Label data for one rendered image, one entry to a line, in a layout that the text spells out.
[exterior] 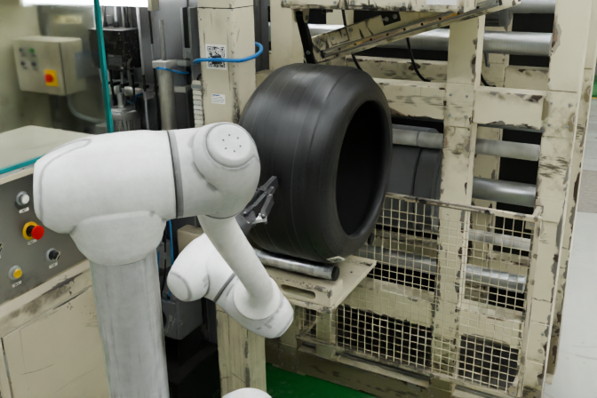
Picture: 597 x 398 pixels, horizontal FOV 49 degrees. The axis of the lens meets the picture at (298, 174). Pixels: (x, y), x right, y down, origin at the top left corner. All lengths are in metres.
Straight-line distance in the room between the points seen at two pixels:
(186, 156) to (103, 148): 0.11
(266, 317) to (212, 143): 0.63
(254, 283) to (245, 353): 1.08
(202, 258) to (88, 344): 0.82
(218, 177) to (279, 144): 0.86
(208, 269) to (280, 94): 0.60
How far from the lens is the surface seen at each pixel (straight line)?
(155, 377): 1.15
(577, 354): 3.47
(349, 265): 2.25
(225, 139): 0.92
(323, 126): 1.75
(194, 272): 1.46
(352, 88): 1.86
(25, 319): 2.01
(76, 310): 2.13
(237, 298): 1.44
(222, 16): 2.02
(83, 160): 0.93
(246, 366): 2.43
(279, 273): 2.07
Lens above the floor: 1.80
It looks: 18 degrees down
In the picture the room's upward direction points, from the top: 1 degrees counter-clockwise
